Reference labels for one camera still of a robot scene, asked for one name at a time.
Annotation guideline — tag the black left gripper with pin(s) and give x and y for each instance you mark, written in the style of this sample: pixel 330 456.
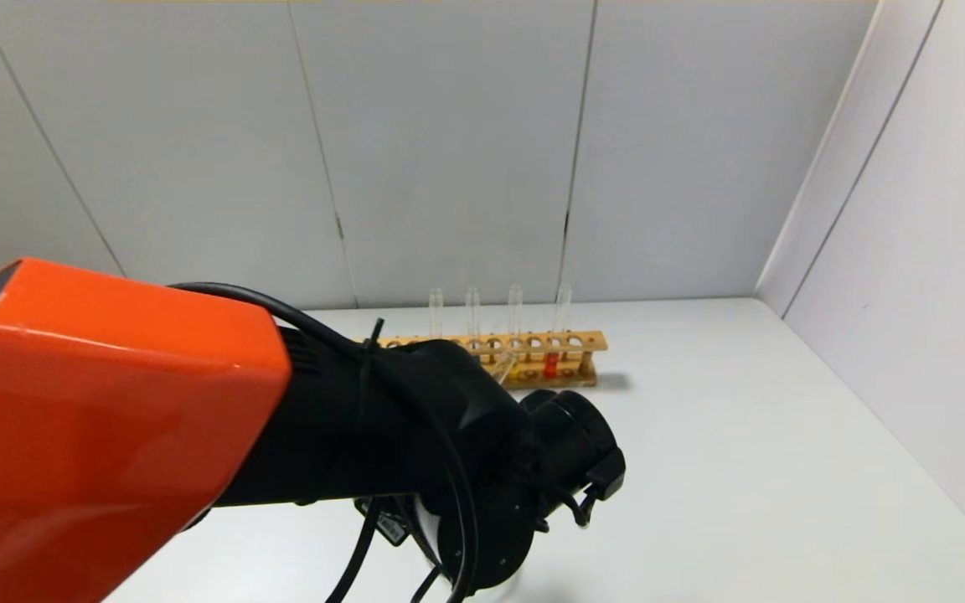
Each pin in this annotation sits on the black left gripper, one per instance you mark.
pixel 388 523

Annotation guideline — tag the red pigment glass test tube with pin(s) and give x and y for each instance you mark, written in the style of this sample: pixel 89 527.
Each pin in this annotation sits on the red pigment glass test tube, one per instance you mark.
pixel 506 367
pixel 562 310

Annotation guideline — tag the orange and black left arm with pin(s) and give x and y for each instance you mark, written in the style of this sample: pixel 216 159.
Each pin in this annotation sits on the orange and black left arm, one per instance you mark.
pixel 156 419

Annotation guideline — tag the yellow pigment glass test tube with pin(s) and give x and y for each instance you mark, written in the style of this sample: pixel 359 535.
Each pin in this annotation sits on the yellow pigment glass test tube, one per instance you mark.
pixel 515 311
pixel 436 311

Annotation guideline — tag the blue pigment glass test tube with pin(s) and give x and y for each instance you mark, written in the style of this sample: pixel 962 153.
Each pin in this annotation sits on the blue pigment glass test tube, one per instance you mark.
pixel 473 314

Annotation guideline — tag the wooden test tube rack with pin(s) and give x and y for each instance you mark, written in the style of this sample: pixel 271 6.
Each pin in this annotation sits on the wooden test tube rack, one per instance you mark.
pixel 570 342

